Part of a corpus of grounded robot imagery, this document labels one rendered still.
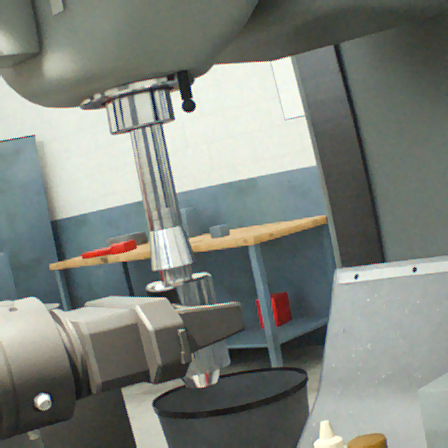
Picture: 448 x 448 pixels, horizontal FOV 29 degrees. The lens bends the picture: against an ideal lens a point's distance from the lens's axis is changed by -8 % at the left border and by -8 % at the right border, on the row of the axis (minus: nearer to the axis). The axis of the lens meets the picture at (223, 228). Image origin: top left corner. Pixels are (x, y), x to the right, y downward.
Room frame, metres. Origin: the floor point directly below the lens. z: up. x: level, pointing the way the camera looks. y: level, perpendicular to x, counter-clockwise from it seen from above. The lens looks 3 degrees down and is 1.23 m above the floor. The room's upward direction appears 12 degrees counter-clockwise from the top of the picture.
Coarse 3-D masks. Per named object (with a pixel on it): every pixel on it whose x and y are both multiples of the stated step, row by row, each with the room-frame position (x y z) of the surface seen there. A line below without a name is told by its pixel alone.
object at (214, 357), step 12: (168, 300) 0.62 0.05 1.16; (180, 300) 0.62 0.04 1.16; (192, 300) 0.62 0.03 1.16; (204, 300) 0.63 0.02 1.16; (204, 348) 0.62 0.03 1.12; (216, 348) 0.63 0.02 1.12; (192, 360) 0.62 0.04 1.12; (204, 360) 0.62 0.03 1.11; (216, 360) 0.63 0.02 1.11; (228, 360) 0.64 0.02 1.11; (192, 372) 0.62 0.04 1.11; (204, 372) 0.62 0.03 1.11
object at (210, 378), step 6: (210, 372) 0.63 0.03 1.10; (216, 372) 0.64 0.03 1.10; (180, 378) 0.64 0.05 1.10; (186, 378) 0.63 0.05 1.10; (192, 378) 0.63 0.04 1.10; (198, 378) 0.63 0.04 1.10; (204, 378) 0.63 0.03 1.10; (210, 378) 0.63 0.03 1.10; (216, 378) 0.64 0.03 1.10; (186, 384) 0.64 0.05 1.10; (192, 384) 0.63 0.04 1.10; (198, 384) 0.63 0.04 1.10; (204, 384) 0.63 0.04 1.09; (210, 384) 0.64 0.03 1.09
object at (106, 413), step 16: (48, 304) 0.86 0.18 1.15; (80, 400) 0.79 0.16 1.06; (96, 400) 0.81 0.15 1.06; (112, 400) 0.83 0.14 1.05; (80, 416) 0.79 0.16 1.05; (96, 416) 0.80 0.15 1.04; (112, 416) 0.82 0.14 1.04; (48, 432) 0.75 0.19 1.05; (64, 432) 0.77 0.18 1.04; (80, 432) 0.78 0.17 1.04; (96, 432) 0.80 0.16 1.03; (112, 432) 0.82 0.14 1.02; (128, 432) 0.83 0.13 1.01
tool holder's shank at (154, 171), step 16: (144, 128) 0.63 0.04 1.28; (160, 128) 0.64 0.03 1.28; (144, 144) 0.63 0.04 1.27; (160, 144) 0.64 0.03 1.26; (144, 160) 0.64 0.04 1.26; (160, 160) 0.64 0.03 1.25; (144, 176) 0.64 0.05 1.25; (160, 176) 0.64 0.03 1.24; (144, 192) 0.64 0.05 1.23; (160, 192) 0.64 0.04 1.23; (176, 192) 0.64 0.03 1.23; (160, 208) 0.63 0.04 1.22; (176, 208) 0.64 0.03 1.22; (160, 224) 0.63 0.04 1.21; (176, 224) 0.64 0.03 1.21; (160, 240) 0.63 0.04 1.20; (176, 240) 0.63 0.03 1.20; (160, 256) 0.63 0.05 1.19; (176, 256) 0.63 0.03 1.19; (192, 256) 0.64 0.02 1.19; (160, 272) 0.64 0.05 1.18; (176, 272) 0.63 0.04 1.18; (192, 272) 0.64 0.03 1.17
